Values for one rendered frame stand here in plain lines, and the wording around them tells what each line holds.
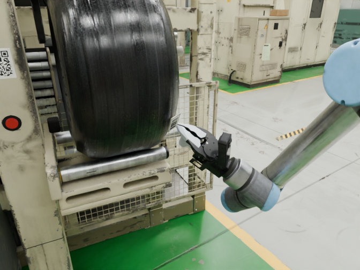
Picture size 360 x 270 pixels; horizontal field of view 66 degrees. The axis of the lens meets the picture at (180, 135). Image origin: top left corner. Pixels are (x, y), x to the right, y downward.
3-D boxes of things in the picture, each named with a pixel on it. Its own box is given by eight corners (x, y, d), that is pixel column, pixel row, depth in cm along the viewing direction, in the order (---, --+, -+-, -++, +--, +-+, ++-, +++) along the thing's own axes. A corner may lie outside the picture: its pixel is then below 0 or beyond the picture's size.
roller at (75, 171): (59, 186, 81) (55, 172, 79) (58, 178, 84) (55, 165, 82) (169, 160, 94) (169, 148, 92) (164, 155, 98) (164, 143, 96)
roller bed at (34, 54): (10, 129, 112) (-10, 54, 100) (13, 118, 125) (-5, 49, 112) (62, 122, 120) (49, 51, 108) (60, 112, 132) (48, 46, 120)
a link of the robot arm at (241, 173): (247, 184, 79) (255, 159, 85) (233, 173, 78) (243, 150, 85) (229, 193, 86) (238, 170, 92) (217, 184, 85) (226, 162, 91)
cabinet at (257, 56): (250, 89, 520) (258, 16, 469) (229, 83, 564) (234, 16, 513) (282, 82, 566) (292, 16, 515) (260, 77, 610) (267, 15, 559)
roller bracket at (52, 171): (52, 202, 78) (45, 172, 74) (47, 145, 111) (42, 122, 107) (65, 199, 79) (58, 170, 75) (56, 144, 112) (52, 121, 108)
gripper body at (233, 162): (186, 160, 85) (217, 183, 86) (200, 148, 79) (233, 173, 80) (196, 143, 90) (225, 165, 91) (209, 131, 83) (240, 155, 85)
